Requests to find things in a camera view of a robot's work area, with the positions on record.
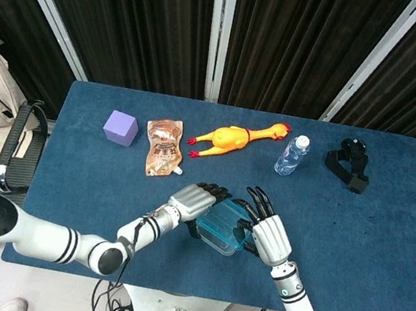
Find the black velcro strap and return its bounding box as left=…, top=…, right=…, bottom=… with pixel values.
left=113, top=235, right=139, bottom=259

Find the black chair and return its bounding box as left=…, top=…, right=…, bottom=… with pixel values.
left=0, top=94, right=55, bottom=199

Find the clear water bottle white cap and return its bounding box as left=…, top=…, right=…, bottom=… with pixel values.
left=272, top=131, right=313, bottom=180

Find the yellow rubber chicken toy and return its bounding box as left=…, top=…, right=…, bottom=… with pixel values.
left=186, top=107, right=293, bottom=175

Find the black head strap mount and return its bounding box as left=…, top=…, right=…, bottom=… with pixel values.
left=319, top=134, right=377, bottom=197

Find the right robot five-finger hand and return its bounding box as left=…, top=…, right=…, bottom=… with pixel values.
left=228, top=183, right=303, bottom=270

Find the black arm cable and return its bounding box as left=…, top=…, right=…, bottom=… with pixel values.
left=112, top=215, right=150, bottom=292

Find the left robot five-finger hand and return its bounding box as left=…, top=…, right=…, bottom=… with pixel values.
left=161, top=175, right=236, bottom=246

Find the orange spouted drink pouch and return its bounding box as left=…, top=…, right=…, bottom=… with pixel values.
left=138, top=115, right=193, bottom=183

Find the clear blue plastic container lid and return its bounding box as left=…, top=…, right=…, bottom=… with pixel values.
left=191, top=202, right=254, bottom=260

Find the clear blue plastic container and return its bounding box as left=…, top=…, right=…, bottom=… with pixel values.
left=199, top=194, right=261, bottom=252

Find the blue tablecloth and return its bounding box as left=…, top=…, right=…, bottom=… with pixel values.
left=0, top=72, right=416, bottom=311

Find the beige shoe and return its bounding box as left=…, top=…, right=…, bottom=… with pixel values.
left=0, top=293, right=31, bottom=311

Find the purple cube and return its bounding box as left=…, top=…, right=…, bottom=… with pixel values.
left=100, top=108, right=141, bottom=149

